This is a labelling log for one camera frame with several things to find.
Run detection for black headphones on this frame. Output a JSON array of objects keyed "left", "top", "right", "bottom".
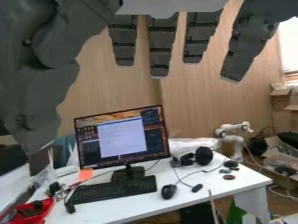
[{"left": 178, "top": 145, "right": 215, "bottom": 167}]

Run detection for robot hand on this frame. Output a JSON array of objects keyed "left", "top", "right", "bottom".
[{"left": 0, "top": 0, "right": 298, "bottom": 154}]

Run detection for monitor with black frame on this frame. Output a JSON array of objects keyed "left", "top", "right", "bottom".
[{"left": 73, "top": 104, "right": 172, "bottom": 183}]

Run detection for black keyboard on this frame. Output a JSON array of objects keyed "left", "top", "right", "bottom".
[{"left": 65, "top": 174, "right": 159, "bottom": 206}]

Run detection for orange paper note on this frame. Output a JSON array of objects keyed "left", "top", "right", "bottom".
[{"left": 78, "top": 168, "right": 95, "bottom": 181}]

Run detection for small black object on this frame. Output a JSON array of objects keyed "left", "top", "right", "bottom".
[{"left": 62, "top": 199, "right": 77, "bottom": 215}]

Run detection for cardboard box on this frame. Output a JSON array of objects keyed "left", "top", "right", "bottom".
[
  {"left": 259, "top": 134, "right": 298, "bottom": 191},
  {"left": 268, "top": 82, "right": 298, "bottom": 134}
]

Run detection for thin stick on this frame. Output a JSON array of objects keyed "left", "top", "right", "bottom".
[{"left": 206, "top": 189, "right": 219, "bottom": 224}]

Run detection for red tray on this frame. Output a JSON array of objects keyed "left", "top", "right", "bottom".
[{"left": 0, "top": 197, "right": 57, "bottom": 224}]

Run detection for white desk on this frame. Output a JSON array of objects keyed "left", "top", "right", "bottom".
[{"left": 0, "top": 146, "right": 274, "bottom": 224}]

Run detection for black mouse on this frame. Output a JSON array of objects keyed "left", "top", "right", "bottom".
[{"left": 159, "top": 183, "right": 179, "bottom": 201}]

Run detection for small white jointed device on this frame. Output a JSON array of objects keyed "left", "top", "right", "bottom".
[{"left": 212, "top": 121, "right": 255, "bottom": 162}]

